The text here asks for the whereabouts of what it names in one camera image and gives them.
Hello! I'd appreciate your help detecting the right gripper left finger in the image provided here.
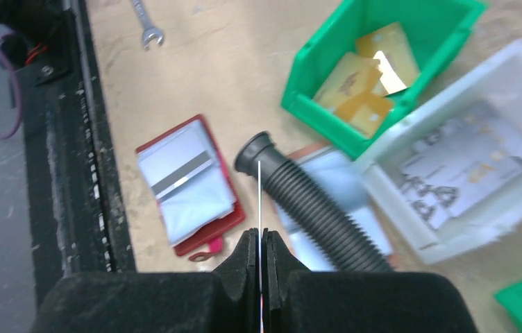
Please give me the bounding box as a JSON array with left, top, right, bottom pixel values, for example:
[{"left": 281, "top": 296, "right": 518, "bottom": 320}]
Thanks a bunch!
[{"left": 31, "top": 229, "right": 260, "bottom": 332}]

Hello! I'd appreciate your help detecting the green bin with yellow items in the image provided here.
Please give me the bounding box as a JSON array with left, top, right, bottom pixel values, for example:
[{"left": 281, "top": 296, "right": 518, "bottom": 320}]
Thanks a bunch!
[{"left": 281, "top": 1, "right": 486, "bottom": 159}]

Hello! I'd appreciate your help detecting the black corrugated hose right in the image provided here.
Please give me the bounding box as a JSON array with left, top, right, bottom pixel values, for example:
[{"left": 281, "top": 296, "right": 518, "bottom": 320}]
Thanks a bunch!
[{"left": 234, "top": 131, "right": 395, "bottom": 273}]

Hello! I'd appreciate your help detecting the silver wrench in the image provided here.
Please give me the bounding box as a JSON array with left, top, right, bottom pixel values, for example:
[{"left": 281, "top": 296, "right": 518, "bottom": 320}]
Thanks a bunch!
[{"left": 130, "top": 0, "right": 165, "bottom": 51}]

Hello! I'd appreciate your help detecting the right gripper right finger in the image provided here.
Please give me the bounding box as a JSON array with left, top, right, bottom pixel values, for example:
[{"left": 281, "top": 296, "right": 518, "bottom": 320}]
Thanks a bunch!
[{"left": 262, "top": 230, "right": 478, "bottom": 332}]

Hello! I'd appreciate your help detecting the white plastic bin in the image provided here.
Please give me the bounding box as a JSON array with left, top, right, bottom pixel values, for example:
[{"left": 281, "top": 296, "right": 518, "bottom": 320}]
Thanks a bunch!
[{"left": 353, "top": 39, "right": 522, "bottom": 264}]

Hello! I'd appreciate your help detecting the thin white credit card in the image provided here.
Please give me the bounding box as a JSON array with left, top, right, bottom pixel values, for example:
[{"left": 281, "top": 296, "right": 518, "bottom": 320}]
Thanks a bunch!
[{"left": 257, "top": 160, "right": 264, "bottom": 333}]

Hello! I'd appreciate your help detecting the red leather card holder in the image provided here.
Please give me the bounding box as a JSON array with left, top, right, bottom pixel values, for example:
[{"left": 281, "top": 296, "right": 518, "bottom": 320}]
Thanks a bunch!
[{"left": 135, "top": 114, "right": 246, "bottom": 262}]

